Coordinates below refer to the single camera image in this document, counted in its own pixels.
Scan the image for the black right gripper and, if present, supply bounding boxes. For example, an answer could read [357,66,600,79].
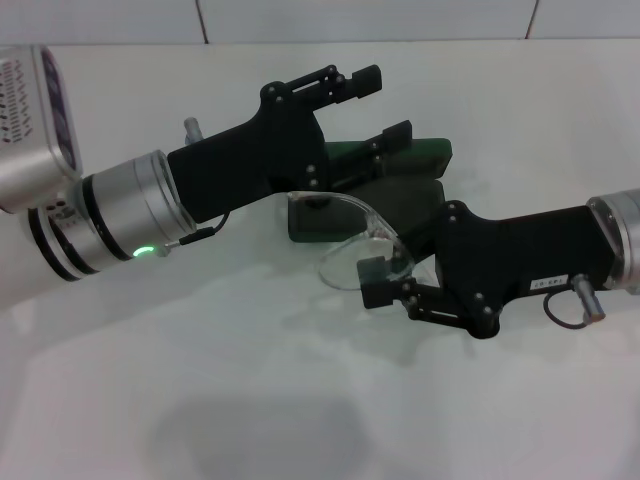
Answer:
[356,199,617,342]

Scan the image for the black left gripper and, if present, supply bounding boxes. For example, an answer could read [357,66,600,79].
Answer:
[167,64,414,225]

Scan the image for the clear white glasses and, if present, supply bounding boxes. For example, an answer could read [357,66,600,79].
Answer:
[285,189,417,292]

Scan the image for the green glasses case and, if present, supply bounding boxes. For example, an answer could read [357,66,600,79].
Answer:
[287,137,454,246]

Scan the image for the right gripper silver connector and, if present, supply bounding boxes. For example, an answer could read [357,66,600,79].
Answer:
[572,273,608,322]

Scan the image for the right gripper thin cable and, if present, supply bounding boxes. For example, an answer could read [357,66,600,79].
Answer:
[544,289,587,332]

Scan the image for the left gripper black cable plug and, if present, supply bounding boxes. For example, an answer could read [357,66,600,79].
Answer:
[158,212,232,257]

